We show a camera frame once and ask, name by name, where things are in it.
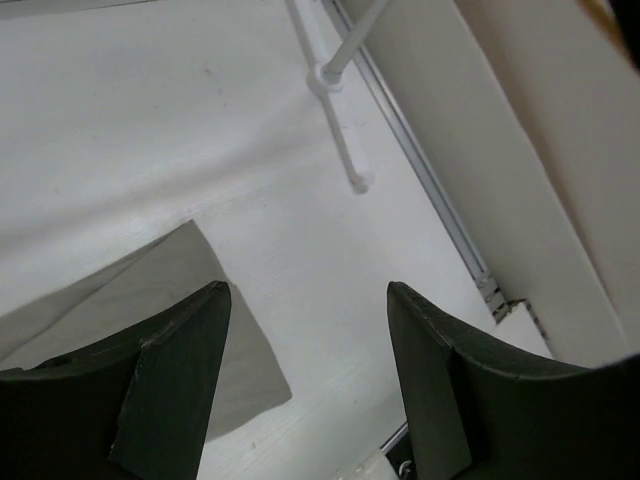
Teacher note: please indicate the aluminium side rail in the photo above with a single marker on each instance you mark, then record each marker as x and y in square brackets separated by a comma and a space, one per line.
[430, 182]

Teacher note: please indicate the grey trousers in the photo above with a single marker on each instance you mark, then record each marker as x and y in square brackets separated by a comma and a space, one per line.
[136, 287]

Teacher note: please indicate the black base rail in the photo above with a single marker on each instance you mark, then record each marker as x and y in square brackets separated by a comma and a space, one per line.
[399, 452]

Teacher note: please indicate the white metal clothes rack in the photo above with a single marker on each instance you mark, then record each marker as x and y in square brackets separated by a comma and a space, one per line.
[326, 79]

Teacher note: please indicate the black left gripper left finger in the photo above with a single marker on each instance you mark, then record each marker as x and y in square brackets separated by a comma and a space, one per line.
[134, 405]

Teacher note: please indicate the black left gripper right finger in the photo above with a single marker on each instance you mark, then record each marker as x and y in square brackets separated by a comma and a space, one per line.
[480, 408]

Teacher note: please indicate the wooden clothes hanger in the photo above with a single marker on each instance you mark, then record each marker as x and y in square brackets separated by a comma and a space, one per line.
[618, 20]

